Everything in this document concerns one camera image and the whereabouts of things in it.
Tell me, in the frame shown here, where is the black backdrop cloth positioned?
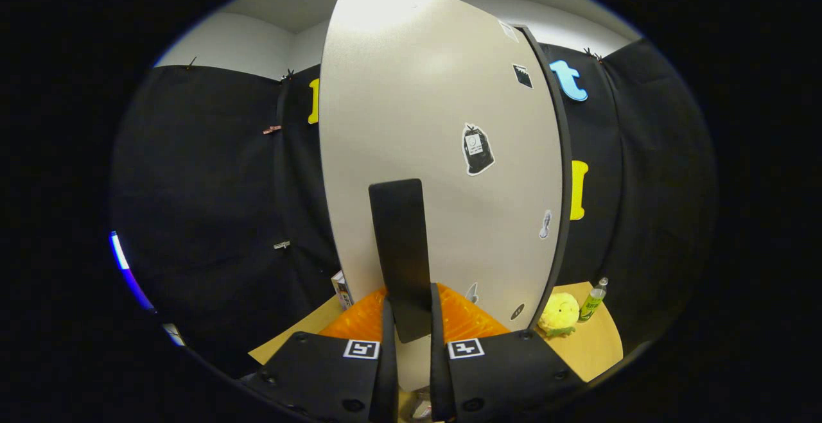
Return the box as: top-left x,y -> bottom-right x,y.
109,38 -> 717,379

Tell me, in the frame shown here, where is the white book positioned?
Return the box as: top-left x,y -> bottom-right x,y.
331,270 -> 355,311

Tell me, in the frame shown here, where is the beige shoe cabinet door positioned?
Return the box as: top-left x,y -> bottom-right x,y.
319,0 -> 566,393

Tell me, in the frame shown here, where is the yellow pineapple plush toy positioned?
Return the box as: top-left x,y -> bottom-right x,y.
537,291 -> 581,338

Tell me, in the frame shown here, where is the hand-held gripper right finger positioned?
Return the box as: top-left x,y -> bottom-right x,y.
428,283 -> 586,423

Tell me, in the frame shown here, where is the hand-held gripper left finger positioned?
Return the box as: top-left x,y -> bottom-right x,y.
241,287 -> 400,423

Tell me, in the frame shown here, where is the green plastic bottle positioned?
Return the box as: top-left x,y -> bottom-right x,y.
578,277 -> 609,323

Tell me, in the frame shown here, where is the grey shoe cabinet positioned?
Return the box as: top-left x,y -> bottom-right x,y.
514,24 -> 575,332

